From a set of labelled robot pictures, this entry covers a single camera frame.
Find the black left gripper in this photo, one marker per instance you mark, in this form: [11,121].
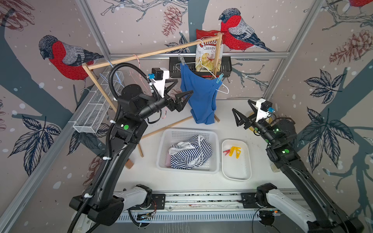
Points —
[177,105]

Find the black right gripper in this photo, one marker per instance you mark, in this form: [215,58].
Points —
[243,118]

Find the grey clothespin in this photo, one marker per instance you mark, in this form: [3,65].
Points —
[181,58]

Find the white wire hanger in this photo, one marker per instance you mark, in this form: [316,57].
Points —
[213,73]

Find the teal clothespin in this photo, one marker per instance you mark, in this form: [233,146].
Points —
[219,79]

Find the blue white striped tank top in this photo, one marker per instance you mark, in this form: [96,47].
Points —
[190,154]

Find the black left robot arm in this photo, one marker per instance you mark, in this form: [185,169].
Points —
[99,202]

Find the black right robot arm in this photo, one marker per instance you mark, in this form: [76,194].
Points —
[323,215]

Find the yellow bowl with buns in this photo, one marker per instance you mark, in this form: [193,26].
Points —
[269,120]

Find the white perforated plastic basket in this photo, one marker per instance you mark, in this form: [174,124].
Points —
[174,136]

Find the cassava chips bag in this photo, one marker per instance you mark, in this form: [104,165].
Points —
[209,55]

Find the white plastic tray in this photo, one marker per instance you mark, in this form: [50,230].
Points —
[233,168]

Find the small black-lid jar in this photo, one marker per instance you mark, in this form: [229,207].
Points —
[274,168]

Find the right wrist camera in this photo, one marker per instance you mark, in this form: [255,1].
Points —
[264,109]

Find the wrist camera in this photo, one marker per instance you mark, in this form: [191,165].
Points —
[264,109]
[158,77]

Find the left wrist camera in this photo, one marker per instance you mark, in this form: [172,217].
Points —
[158,77]

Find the white wire wall basket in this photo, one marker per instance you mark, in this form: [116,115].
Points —
[96,110]

